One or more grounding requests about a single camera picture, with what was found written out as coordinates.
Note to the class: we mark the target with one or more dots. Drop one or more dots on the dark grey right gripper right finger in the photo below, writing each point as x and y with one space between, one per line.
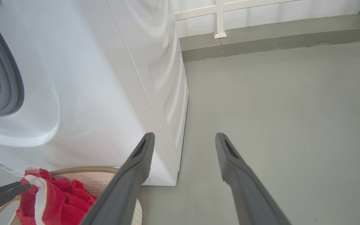
245 187

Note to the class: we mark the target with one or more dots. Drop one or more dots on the cream laundry basket brown rim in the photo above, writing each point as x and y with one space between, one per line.
102 181

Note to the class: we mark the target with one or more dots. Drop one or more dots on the red and white clothes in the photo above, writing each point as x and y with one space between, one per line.
58 200

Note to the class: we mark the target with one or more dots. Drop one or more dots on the white front-load washing machine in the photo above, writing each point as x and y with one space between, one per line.
105 78

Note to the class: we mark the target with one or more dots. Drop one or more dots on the blue energy label sticker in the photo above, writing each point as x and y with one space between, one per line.
5 168

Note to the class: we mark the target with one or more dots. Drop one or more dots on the white metal railing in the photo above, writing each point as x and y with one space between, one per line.
220 18

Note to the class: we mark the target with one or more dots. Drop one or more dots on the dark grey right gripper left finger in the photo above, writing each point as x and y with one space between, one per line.
123 187

